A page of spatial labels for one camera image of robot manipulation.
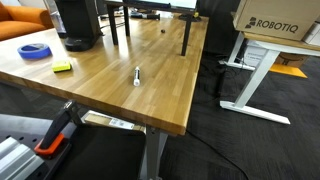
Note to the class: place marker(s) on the blue masking tape roll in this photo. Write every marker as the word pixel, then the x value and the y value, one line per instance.
pixel 25 53

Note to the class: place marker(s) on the white marker pen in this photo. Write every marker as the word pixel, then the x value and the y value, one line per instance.
pixel 137 76

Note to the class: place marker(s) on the yellow floor mat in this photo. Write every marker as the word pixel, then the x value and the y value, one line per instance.
pixel 288 70

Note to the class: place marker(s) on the black clamp with orange base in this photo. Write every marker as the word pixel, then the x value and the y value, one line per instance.
pixel 55 128

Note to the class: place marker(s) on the grey perforated mounting plate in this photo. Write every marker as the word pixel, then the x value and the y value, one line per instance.
pixel 20 128

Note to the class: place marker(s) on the wooden board with label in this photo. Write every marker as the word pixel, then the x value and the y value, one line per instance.
pixel 100 119

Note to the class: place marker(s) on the aluminium extrusion rail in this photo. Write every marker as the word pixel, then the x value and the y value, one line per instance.
pixel 16 160

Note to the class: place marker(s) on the orange sofa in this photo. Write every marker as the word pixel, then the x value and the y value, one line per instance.
pixel 20 23

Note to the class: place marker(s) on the brown cardboard box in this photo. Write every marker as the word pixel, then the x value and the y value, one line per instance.
pixel 290 60

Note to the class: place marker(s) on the black monitor stand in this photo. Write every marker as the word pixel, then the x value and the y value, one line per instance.
pixel 112 26

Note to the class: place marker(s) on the white carton with print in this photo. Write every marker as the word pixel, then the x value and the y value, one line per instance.
pixel 253 55

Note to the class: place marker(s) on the yellow sticky note pad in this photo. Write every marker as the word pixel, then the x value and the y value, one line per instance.
pixel 61 66

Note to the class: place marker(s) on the small black round object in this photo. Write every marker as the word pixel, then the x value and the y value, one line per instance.
pixel 163 31

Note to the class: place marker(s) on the black device on table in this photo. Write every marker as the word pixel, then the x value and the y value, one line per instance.
pixel 146 15

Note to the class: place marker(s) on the Robotiq cardboard box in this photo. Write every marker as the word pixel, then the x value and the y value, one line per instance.
pixel 273 13

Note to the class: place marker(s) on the black Keurig coffee machine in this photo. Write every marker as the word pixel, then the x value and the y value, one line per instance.
pixel 76 20

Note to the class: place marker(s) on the grey metal table leg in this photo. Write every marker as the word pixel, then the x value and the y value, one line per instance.
pixel 153 153

